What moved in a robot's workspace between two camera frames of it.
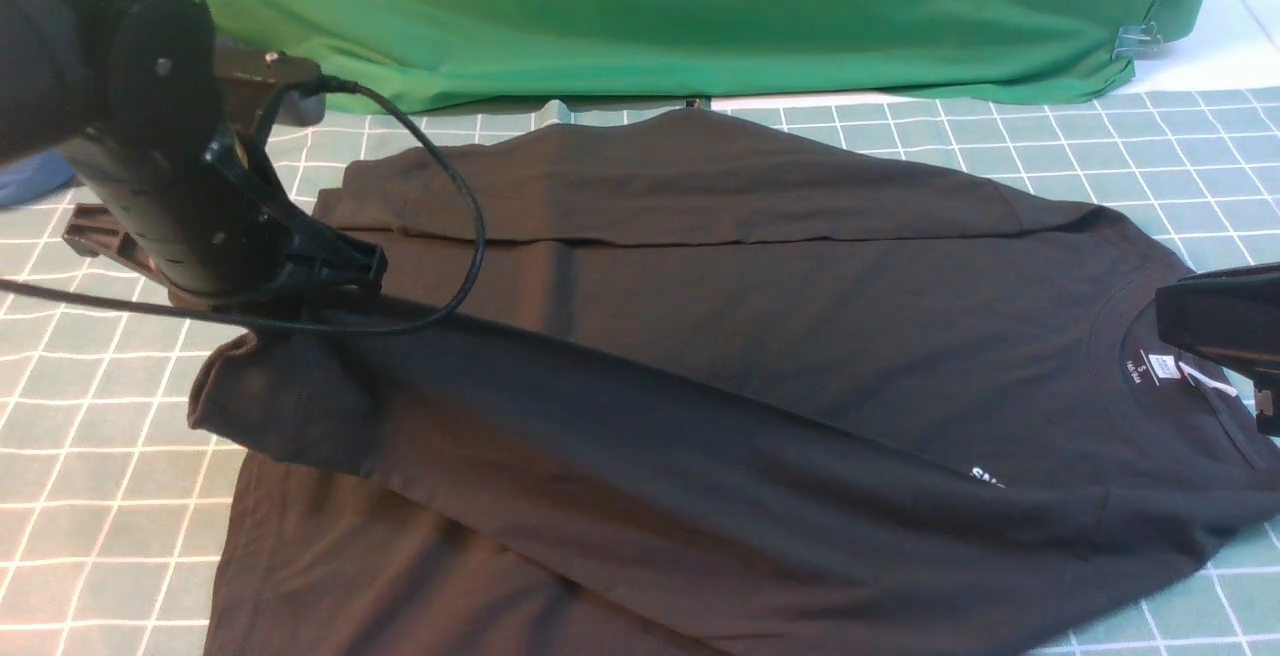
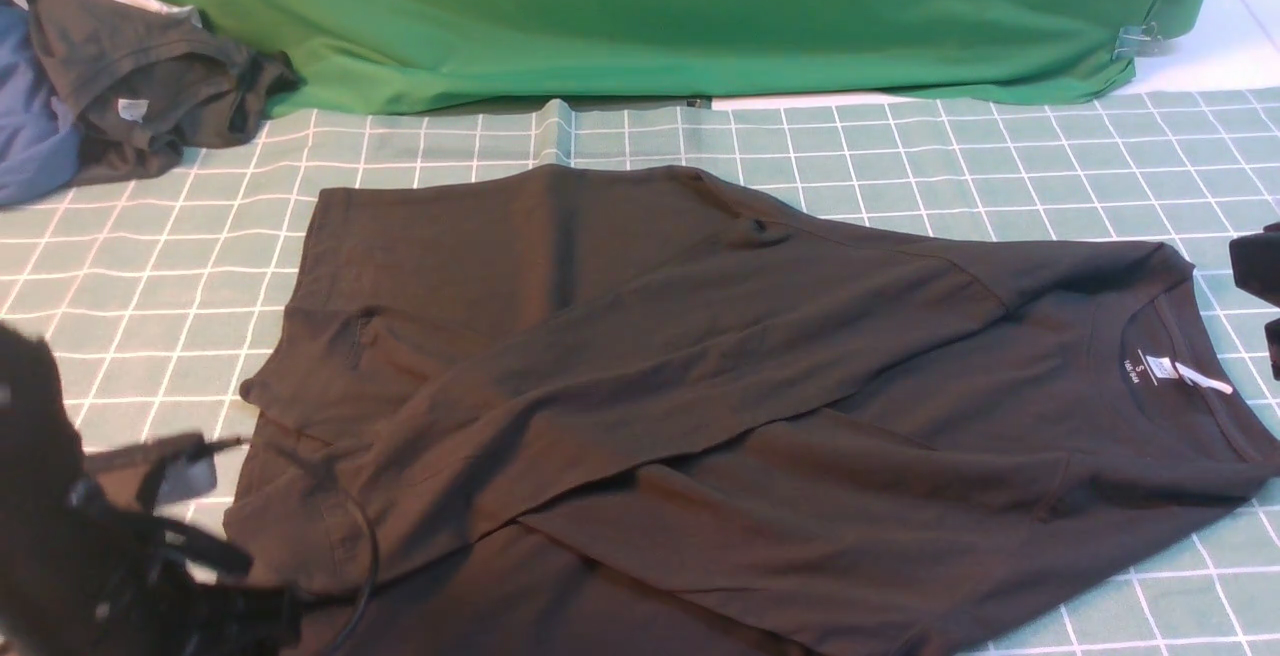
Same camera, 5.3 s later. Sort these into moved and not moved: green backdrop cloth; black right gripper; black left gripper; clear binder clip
Moved: black right gripper; black left gripper
Not moved: green backdrop cloth; clear binder clip
